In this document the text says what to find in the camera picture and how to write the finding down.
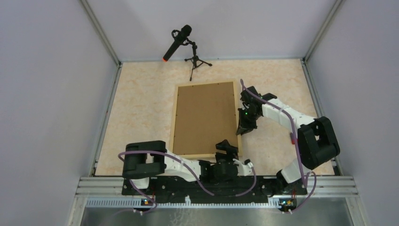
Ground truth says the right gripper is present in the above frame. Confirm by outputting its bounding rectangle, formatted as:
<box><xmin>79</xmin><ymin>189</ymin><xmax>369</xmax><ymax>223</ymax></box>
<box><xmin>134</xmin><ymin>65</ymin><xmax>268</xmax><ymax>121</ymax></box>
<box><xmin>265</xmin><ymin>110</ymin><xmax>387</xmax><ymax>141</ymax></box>
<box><xmin>238</xmin><ymin>107</ymin><xmax>261</xmax><ymax>136</ymax></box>

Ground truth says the brown backing board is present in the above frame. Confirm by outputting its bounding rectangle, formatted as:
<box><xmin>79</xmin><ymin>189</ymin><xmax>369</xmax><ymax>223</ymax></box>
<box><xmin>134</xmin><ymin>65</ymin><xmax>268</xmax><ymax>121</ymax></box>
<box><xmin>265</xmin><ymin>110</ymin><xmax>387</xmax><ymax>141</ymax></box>
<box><xmin>172</xmin><ymin>82</ymin><xmax>239</xmax><ymax>156</ymax></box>

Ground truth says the wooden picture frame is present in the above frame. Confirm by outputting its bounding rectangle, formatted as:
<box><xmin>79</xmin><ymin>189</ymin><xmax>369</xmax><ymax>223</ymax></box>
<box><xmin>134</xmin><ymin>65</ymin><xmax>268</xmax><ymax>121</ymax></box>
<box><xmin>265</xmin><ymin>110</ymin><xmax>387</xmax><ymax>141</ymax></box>
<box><xmin>168</xmin><ymin>80</ymin><xmax>243</xmax><ymax>160</ymax></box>

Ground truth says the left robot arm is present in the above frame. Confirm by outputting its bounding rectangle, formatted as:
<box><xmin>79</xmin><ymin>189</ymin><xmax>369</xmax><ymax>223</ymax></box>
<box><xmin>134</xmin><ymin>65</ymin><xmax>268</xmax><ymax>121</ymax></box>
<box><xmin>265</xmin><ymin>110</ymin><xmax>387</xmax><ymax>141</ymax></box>
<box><xmin>119</xmin><ymin>140</ymin><xmax>252</xmax><ymax>195</ymax></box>

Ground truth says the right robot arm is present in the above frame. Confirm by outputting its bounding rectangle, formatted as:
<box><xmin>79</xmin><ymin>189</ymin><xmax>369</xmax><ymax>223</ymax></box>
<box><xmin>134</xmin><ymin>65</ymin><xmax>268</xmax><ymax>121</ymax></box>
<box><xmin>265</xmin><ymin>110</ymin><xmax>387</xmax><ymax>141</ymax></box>
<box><xmin>236</xmin><ymin>86</ymin><xmax>341</xmax><ymax>194</ymax></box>

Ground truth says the red blue block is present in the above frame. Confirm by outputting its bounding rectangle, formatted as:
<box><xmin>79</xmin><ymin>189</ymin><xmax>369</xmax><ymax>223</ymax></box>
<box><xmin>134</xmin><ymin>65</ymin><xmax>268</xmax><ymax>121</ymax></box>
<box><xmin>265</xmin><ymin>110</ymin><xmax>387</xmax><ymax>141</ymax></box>
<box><xmin>290</xmin><ymin>133</ymin><xmax>296</xmax><ymax>145</ymax></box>

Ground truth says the black tripod stand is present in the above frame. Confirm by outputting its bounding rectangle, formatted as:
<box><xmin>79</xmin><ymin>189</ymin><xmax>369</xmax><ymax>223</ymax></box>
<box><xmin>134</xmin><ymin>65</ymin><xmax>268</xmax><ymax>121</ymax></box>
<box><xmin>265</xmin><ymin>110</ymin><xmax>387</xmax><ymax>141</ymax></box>
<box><xmin>184</xmin><ymin>40</ymin><xmax>213</xmax><ymax>81</ymax></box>

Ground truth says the black microphone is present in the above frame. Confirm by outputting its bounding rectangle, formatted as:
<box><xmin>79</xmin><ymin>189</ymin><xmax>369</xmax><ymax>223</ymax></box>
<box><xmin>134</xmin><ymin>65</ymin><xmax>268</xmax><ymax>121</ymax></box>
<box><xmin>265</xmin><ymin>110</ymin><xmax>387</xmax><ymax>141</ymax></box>
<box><xmin>162</xmin><ymin>24</ymin><xmax>192</xmax><ymax>62</ymax></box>

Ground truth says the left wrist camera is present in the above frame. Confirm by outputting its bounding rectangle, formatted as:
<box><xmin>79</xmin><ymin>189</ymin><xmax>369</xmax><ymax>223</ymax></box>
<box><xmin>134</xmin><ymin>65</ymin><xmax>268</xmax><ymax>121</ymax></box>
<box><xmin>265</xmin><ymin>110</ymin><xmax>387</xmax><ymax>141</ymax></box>
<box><xmin>233</xmin><ymin>159</ymin><xmax>255</xmax><ymax>176</ymax></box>

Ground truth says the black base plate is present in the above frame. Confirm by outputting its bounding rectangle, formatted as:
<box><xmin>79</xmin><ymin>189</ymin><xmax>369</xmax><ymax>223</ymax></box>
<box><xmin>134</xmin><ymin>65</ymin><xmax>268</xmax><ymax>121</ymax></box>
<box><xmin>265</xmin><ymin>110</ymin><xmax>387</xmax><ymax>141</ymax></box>
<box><xmin>140</xmin><ymin>176</ymin><xmax>308</xmax><ymax>204</ymax></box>

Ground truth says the aluminium rail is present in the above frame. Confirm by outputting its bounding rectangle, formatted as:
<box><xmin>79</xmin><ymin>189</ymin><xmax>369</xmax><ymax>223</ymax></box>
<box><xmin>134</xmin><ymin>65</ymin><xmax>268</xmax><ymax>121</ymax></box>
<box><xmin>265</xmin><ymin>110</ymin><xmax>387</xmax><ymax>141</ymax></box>
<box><xmin>75</xmin><ymin>176</ymin><xmax>359</xmax><ymax>209</ymax></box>

